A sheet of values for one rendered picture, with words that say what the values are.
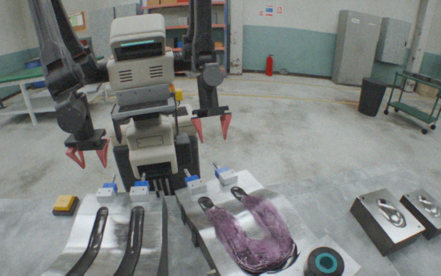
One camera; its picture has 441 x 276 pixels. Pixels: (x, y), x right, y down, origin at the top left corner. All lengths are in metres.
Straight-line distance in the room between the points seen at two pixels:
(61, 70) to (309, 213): 0.79
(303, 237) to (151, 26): 0.83
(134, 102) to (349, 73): 5.67
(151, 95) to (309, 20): 5.48
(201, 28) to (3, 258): 0.93
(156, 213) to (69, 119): 0.33
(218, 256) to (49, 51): 0.59
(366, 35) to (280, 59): 2.39
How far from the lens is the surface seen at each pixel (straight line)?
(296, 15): 5.98
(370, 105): 4.27
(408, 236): 0.76
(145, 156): 1.01
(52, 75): 0.54
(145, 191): 0.64
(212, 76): 0.60
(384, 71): 7.41
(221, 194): 0.69
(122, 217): 0.63
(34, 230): 0.88
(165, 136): 1.01
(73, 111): 0.47
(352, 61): 6.11
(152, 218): 0.60
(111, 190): 0.68
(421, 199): 0.97
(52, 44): 0.56
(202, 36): 0.67
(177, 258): 0.62
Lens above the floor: 1.34
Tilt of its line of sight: 30 degrees down
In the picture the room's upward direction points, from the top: straight up
